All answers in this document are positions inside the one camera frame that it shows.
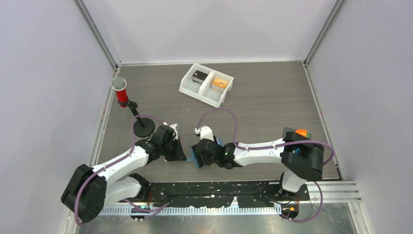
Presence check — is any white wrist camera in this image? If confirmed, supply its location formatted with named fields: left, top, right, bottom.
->
left=160, top=122, right=179, bottom=141
left=194, top=125, right=214, bottom=141

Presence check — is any orange toy brick arch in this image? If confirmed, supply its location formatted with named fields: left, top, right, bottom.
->
left=295, top=129, right=311, bottom=138

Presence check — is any white divided plastic bin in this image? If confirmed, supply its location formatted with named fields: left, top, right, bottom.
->
left=179, top=63, right=234, bottom=107

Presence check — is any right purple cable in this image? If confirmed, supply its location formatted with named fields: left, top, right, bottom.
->
left=194, top=107, right=336, bottom=224

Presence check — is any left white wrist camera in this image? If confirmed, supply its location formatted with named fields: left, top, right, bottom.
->
left=160, top=122, right=179, bottom=141

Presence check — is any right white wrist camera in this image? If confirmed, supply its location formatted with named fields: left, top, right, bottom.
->
left=194, top=125, right=214, bottom=141

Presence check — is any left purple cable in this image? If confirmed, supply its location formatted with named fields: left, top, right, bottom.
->
left=74, top=115, right=178, bottom=227

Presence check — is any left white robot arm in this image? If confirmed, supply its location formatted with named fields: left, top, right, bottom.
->
left=61, top=123, right=187, bottom=223

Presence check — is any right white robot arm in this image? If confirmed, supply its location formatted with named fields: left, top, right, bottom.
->
left=190, top=132, right=324, bottom=200

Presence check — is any blue leather card holder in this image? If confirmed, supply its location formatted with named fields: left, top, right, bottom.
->
left=190, top=137, right=225, bottom=169

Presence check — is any orange card box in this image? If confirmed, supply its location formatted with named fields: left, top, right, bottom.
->
left=211, top=77, right=229, bottom=93

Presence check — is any black card box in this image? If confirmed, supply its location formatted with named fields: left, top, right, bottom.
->
left=192, top=70, right=208, bottom=84

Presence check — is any purple cable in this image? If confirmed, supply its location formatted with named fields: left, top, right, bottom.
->
left=74, top=115, right=178, bottom=227
left=194, top=107, right=336, bottom=224

